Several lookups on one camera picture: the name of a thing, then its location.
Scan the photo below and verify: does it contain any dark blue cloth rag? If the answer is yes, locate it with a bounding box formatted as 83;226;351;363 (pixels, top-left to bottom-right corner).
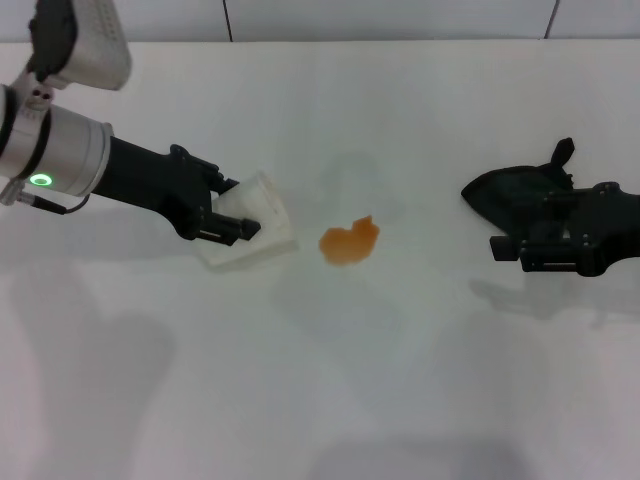
460;137;577;237

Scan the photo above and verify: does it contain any brown water stain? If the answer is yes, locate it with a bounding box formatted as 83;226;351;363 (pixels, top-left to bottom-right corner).
318;214;381;267

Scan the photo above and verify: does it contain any white translucent plastic cup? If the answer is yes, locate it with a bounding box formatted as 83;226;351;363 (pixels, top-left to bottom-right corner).
197;169;301;272

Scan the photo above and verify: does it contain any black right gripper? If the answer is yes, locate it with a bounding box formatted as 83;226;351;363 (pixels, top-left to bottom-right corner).
489;182;640;278

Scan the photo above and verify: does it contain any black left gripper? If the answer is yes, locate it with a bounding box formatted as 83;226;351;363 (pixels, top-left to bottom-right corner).
92;135;263;248

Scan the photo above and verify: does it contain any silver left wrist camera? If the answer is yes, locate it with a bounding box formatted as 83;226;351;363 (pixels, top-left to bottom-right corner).
27;0;134;92

